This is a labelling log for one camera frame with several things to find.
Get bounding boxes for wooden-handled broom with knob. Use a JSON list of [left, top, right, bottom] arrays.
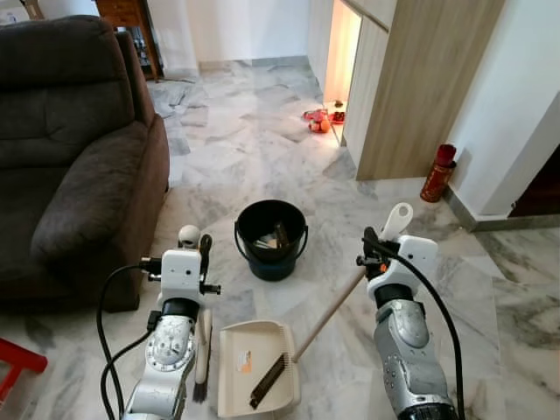
[[178, 225, 214, 405]]

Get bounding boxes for dark blue plastic bucket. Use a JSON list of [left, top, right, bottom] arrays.
[[233, 199, 310, 283]]

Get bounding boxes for crumpled grey scrap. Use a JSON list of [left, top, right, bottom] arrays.
[[261, 220, 294, 253]]

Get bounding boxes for red cylindrical canister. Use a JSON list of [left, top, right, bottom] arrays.
[[420, 143, 458, 204]]

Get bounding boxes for black toothed strip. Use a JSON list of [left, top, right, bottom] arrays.
[[248, 352, 291, 410]]

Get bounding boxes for red and orange altar offerings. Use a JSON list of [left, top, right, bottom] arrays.
[[303, 100, 347, 134]]

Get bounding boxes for light wooden cabinet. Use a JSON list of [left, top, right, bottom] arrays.
[[306, 0, 507, 182]]

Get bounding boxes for dark wooden stairs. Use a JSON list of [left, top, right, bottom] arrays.
[[510, 147, 560, 219]]

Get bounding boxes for dark brown fabric sofa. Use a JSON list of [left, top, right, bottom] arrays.
[[0, 15, 171, 313]]

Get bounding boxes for red plastic stool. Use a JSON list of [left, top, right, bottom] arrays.
[[0, 339, 49, 405]]

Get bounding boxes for brown wooden side table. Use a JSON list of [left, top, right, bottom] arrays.
[[94, 0, 164, 81]]

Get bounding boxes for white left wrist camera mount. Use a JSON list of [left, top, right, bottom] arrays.
[[160, 248, 205, 304]]

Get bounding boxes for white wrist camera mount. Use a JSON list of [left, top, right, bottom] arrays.
[[160, 248, 205, 304], [367, 234, 439, 305]]

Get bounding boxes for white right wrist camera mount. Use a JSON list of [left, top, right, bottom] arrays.
[[367, 234, 439, 305]]

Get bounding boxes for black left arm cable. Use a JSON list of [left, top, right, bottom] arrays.
[[96, 258, 165, 420]]

